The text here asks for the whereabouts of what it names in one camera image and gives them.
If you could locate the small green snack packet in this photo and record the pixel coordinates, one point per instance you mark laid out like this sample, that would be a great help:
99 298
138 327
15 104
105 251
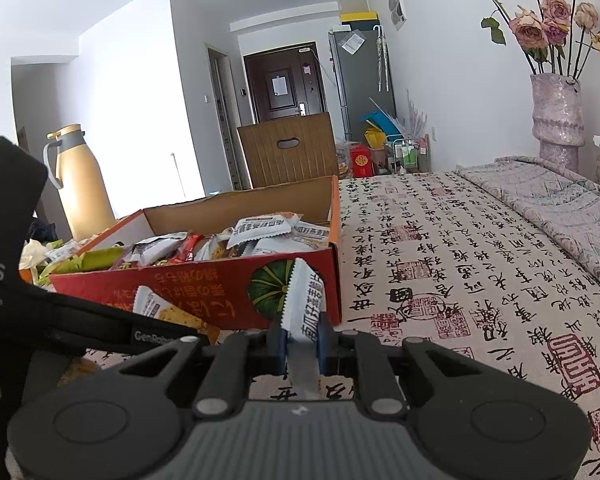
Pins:
55 272

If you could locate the grey refrigerator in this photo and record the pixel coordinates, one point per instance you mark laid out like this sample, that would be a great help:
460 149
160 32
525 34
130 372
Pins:
360 85

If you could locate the dried pink roses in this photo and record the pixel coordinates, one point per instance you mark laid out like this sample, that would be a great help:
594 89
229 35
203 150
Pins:
540 25

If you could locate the wall poster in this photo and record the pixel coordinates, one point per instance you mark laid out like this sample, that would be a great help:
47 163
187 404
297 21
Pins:
397 5

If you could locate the orange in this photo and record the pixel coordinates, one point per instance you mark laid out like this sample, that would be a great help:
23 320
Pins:
25 274

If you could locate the red gift box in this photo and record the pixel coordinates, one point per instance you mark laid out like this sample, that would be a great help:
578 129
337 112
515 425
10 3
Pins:
363 161

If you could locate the yellow bag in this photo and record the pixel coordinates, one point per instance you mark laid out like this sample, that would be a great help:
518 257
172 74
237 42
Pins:
375 139

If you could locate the white orange-print snack packet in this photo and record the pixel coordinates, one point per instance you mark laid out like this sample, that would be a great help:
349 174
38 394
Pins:
305 300
175 312

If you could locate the dark cloth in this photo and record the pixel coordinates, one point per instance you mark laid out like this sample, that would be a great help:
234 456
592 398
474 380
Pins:
42 230

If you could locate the red snack packet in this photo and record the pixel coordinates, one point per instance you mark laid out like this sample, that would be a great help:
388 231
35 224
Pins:
187 247

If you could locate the red cardboard box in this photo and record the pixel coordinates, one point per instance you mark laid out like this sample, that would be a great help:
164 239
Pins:
215 285

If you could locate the blue plastic item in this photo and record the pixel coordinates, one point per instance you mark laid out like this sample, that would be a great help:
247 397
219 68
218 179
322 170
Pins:
376 121

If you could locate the white paper notice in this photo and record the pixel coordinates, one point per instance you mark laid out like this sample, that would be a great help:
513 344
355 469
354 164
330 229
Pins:
353 42

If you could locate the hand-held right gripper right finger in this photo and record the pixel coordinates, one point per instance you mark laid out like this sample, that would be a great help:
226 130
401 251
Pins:
324 347

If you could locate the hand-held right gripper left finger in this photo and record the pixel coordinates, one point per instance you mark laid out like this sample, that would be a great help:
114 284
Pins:
278 347

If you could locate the grey white snack packet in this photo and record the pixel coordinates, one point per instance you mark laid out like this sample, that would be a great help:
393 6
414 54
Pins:
157 249

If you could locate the white umbrella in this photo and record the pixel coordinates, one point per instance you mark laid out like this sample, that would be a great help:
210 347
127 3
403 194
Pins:
382 57

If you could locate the grey quilted cloth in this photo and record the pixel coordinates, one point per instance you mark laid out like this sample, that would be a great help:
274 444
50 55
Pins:
545 210

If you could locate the beige plastic bag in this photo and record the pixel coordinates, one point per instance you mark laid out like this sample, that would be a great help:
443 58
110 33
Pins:
32 254

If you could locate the pile of white snack packets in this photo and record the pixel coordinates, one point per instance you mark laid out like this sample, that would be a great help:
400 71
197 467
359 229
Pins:
270 232

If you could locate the pink textured vase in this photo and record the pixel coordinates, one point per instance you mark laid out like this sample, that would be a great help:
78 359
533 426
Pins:
557 115

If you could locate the yellow thermos jug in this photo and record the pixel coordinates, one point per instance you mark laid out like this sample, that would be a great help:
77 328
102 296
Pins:
77 180

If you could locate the dark brown door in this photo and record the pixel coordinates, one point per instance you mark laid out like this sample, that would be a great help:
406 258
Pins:
282 87

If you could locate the yellow box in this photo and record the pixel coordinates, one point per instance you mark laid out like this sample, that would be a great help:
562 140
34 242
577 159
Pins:
358 16

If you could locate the white box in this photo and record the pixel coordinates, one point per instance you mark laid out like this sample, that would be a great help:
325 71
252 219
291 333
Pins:
353 0

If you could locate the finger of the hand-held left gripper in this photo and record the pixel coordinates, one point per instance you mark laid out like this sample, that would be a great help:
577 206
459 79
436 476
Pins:
105 327

